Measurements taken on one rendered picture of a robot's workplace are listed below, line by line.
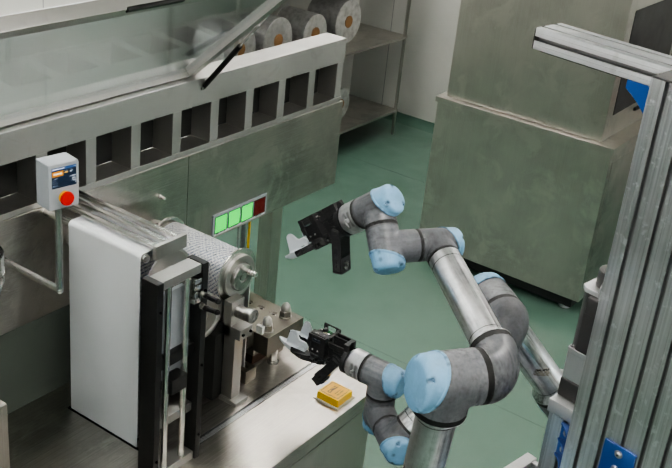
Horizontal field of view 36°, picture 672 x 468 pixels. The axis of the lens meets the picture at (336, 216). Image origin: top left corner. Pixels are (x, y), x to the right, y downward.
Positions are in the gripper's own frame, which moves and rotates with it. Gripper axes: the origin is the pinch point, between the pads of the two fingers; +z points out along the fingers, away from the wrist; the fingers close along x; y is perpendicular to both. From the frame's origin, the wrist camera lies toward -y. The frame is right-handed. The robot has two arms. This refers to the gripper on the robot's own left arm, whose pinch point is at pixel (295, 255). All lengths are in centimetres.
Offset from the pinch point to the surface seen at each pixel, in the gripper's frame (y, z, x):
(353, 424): -50, 29, -21
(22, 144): 51, 22, 42
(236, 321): -8.7, 24.1, 5.5
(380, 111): 56, 249, -405
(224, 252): 8.6, 18.6, 3.7
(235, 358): -17.4, 30.1, 6.2
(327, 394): -37.8, 23.3, -11.2
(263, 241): 8, 83, -75
